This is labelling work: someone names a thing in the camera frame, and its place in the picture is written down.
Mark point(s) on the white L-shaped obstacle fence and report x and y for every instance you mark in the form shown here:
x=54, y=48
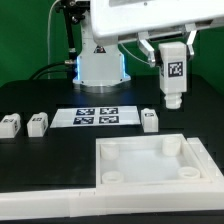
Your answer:
x=111, y=199

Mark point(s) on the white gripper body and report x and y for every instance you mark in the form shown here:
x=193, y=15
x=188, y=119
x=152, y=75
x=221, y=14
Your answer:
x=112, y=19

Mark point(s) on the white sheet with AprilTags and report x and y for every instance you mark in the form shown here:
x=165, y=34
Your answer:
x=96, y=116

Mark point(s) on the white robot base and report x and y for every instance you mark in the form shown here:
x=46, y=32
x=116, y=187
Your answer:
x=96, y=69

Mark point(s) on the white square tabletop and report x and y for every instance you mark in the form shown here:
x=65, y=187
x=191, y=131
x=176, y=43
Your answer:
x=148, y=160

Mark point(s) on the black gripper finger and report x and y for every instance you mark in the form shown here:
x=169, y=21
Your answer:
x=191, y=34
x=146, y=48

